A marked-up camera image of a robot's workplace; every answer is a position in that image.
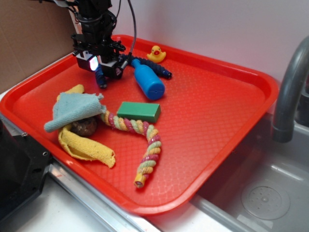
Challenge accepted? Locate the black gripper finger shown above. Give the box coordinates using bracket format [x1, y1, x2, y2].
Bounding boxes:
[76, 51, 98, 72]
[100, 56, 123, 79]

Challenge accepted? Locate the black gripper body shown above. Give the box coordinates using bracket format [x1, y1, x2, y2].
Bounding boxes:
[71, 11, 126, 58]

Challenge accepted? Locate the dark blue rope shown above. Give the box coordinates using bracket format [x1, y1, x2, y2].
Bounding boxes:
[95, 53, 173, 89]

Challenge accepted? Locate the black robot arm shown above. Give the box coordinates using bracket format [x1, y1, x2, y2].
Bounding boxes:
[51, 0, 126, 79]

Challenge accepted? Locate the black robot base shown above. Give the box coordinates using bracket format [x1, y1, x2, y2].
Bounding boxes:
[0, 122, 52, 222]

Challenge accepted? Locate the blue plastic bottle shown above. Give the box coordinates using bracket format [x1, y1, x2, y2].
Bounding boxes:
[131, 59, 165, 101]

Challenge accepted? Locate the yellow rubber duck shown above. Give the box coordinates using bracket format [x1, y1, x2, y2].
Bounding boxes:
[147, 45, 166, 63]

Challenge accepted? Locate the light blue cloth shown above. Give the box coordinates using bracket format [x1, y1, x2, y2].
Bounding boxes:
[44, 93, 107, 132]

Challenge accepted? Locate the green rectangular block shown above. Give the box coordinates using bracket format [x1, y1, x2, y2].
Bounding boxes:
[117, 101, 161, 123]

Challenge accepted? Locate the brown cardboard panel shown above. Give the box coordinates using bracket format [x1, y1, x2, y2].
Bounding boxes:
[0, 0, 76, 92]

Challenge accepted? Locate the brown round ball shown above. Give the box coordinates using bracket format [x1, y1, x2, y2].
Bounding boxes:
[70, 117, 97, 137]

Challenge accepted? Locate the red plastic tray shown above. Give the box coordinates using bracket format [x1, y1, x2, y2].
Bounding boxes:
[0, 46, 278, 216]

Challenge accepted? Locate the grey faucet spout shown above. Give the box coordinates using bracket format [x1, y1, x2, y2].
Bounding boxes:
[271, 37, 309, 143]

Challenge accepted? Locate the grey sink basin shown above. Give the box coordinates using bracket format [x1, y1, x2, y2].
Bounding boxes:
[191, 117, 309, 232]

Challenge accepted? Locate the sink drain cover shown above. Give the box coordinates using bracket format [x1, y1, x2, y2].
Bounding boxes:
[241, 183, 290, 220]

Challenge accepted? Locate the black braided cable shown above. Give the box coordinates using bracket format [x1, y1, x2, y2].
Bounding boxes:
[119, 0, 138, 72]

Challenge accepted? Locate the multicolour twisted rope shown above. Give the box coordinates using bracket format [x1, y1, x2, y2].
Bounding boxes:
[99, 110, 162, 189]

